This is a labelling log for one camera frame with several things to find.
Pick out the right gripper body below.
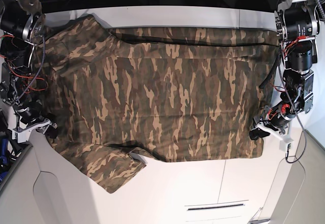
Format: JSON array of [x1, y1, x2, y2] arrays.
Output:
[[15, 114, 57, 134]]

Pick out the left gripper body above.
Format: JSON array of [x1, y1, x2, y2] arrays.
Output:
[[253, 106, 294, 140]]

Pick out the camouflage T-shirt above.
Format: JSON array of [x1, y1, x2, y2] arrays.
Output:
[[37, 15, 279, 193]]

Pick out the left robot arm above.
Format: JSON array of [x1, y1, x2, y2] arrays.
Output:
[[249, 0, 324, 140]]

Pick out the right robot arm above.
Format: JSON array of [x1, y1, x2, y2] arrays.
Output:
[[1, 0, 58, 143]]

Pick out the bin with blue items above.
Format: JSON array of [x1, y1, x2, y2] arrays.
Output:
[[1, 109, 31, 194]]

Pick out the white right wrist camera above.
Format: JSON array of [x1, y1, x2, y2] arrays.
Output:
[[12, 129, 31, 143]]

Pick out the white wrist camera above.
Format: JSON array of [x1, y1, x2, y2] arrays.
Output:
[[279, 139, 293, 152], [12, 129, 31, 143]]

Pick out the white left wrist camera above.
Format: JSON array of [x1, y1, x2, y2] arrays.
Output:
[[279, 139, 293, 152]]

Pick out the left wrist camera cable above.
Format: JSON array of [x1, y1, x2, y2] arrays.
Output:
[[284, 112, 308, 164]]

